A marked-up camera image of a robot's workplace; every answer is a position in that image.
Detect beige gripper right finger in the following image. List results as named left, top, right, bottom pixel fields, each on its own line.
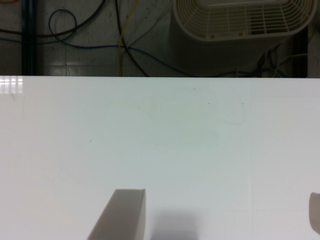
left=309, top=193, right=320, bottom=234

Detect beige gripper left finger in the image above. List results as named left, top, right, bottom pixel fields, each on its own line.
left=87, top=189, right=146, bottom=240

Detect white plastic basket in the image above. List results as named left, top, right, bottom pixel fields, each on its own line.
left=173, top=0, right=318, bottom=42

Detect yellow cable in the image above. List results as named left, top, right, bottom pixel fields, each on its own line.
left=118, top=0, right=140, bottom=78

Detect black cable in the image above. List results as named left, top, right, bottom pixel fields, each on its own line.
left=0, top=0, right=150, bottom=78

